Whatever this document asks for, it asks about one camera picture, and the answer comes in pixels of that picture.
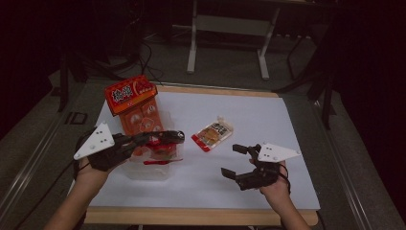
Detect large orange snack packet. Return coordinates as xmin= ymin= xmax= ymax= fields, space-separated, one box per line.
xmin=103 ymin=74 xmax=168 ymax=158

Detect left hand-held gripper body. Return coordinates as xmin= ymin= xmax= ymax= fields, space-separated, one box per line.
xmin=73 ymin=122 xmax=142 ymax=173

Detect black metal stand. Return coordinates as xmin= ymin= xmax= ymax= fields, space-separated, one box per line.
xmin=273 ymin=32 xmax=337 ymax=130
xmin=56 ymin=44 xmax=128 ymax=113

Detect black floor cables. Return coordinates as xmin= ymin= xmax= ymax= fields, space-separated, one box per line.
xmin=136 ymin=40 xmax=165 ymax=86

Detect wooden table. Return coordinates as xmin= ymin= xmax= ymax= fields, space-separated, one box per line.
xmin=83 ymin=83 xmax=320 ymax=227

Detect black floor bracket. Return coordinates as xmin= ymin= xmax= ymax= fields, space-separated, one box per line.
xmin=64 ymin=111 xmax=88 ymax=126

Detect metal floor rail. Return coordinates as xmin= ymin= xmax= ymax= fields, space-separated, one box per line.
xmin=310 ymin=98 xmax=375 ymax=230
xmin=0 ymin=104 xmax=79 ymax=221

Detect clear plastic container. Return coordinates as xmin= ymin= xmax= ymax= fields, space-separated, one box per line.
xmin=122 ymin=109 xmax=186 ymax=182

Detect person's right hand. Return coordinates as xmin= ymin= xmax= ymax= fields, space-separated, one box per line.
xmin=248 ymin=158 xmax=292 ymax=207

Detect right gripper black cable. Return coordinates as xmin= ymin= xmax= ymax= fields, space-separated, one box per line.
xmin=279 ymin=163 xmax=292 ymax=196

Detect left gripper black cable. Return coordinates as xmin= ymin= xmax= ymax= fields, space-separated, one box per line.
xmin=73 ymin=130 xmax=92 ymax=180

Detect person's left hand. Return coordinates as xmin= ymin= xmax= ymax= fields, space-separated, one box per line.
xmin=74 ymin=158 xmax=121 ymax=192

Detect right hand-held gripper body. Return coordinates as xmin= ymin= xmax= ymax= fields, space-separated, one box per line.
xmin=235 ymin=142 xmax=303 ymax=192

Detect black and red snack packet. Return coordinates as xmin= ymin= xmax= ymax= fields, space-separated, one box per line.
xmin=142 ymin=129 xmax=186 ymax=167

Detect white metal stand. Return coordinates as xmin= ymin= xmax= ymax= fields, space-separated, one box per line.
xmin=186 ymin=0 xmax=282 ymax=81

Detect small spouted sauce pouch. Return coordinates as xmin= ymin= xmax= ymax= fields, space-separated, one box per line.
xmin=191 ymin=115 xmax=235 ymax=153

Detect thin black floor cable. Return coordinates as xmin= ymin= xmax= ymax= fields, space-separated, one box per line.
xmin=14 ymin=159 xmax=77 ymax=230

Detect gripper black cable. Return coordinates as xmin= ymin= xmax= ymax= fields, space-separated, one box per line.
xmin=279 ymin=163 xmax=292 ymax=196
xmin=73 ymin=130 xmax=92 ymax=180

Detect white table sheet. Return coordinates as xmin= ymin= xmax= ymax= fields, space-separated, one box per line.
xmin=68 ymin=91 xmax=322 ymax=212

